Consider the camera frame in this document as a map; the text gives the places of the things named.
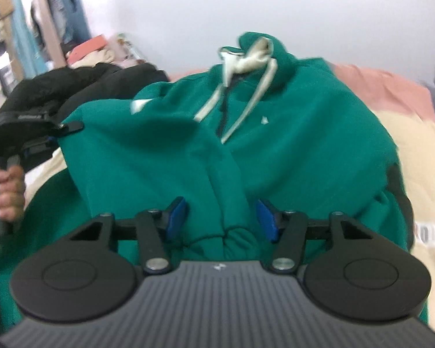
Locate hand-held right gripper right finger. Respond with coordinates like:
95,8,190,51
255,199,373,273

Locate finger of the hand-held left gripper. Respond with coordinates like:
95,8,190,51
43,121,85,135
21,136,60,161

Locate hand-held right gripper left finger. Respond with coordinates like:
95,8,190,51
70,196,188,273

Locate green hoodie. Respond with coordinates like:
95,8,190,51
0,32,430,338

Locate hanging clothes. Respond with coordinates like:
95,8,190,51
0,0,93,92

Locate person's left hand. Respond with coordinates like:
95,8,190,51
0,164,26,222

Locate black puffer jacket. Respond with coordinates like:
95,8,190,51
0,62,171,175

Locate cream cloth pile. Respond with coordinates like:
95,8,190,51
70,50,116,69

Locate salmon pink folded cloth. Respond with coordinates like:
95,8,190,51
66,34,107,64

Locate pink printed cloth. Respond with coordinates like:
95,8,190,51
107,32,146,70

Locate patchwork bed blanket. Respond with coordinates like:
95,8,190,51
22,63,435,342

